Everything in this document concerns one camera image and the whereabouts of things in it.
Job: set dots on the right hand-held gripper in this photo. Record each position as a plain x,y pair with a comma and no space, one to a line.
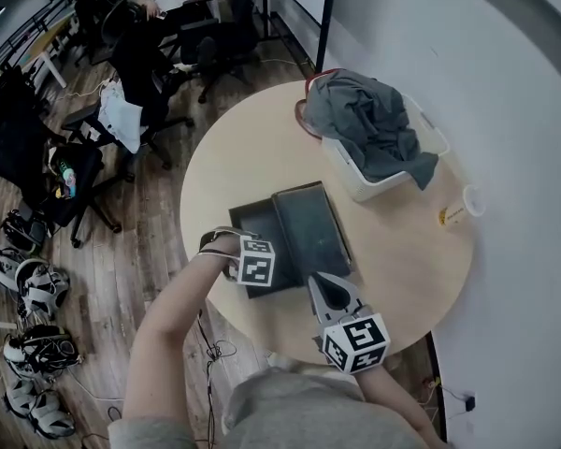
355,342

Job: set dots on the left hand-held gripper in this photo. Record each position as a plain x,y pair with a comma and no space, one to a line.
256,262

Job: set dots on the black shallow box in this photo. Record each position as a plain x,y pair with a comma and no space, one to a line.
254,218

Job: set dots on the person's left forearm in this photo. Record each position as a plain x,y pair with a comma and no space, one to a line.
168,335

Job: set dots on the person's right forearm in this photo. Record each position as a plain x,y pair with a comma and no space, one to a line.
397,400

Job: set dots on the folded grey cloth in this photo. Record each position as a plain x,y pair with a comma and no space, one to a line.
311,232

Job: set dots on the person's grey shirt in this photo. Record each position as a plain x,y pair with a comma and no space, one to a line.
299,414

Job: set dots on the black power adapter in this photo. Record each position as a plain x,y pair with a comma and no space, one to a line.
470,401

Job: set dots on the white plastic basket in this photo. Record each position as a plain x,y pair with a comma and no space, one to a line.
355,176

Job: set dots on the red plastic hoop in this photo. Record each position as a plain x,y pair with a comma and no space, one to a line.
300,117

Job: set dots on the paper cup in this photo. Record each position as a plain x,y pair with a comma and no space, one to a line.
455,211

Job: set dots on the crumpled grey garment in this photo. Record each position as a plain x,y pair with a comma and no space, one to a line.
369,120

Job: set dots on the white plastic bag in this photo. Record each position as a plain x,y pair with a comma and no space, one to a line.
119,115

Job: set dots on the colourful toy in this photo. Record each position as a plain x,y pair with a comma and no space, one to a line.
66,180

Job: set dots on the white and black wearable device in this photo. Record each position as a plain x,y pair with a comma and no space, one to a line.
42,351
42,288
4,267
39,409

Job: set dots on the black backpack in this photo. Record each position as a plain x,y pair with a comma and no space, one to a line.
25,229

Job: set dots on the black whiteboard stand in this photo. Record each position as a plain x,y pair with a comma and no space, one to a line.
327,17

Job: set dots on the wooden desk with white legs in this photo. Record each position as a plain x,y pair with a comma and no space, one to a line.
44,40

